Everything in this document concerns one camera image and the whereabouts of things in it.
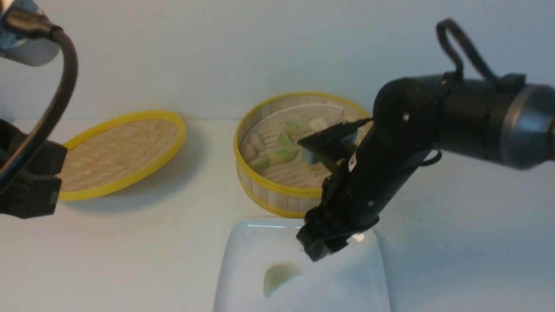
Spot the white square plate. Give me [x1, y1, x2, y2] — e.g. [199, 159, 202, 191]
[213, 218, 391, 312]

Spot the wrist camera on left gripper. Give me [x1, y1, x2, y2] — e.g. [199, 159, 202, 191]
[0, 0, 60, 67]

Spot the green dumpling in steamer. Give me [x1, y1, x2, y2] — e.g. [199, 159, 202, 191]
[268, 146, 298, 165]

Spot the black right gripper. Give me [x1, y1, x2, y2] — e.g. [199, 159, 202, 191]
[297, 166, 391, 262]

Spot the bamboo steamer basket yellow rim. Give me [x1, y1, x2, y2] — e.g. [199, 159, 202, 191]
[233, 91, 370, 218]

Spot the black camera cable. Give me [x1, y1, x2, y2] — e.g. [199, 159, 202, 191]
[0, 9, 78, 191]

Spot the woven bamboo steamer lid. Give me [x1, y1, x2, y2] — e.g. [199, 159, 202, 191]
[58, 110, 186, 202]

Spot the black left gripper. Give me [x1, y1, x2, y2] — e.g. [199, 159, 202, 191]
[0, 140, 68, 219]

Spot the small green dumpling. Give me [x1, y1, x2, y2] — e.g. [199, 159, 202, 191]
[247, 156, 271, 173]

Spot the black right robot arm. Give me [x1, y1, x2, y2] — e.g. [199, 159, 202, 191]
[297, 19, 555, 262]

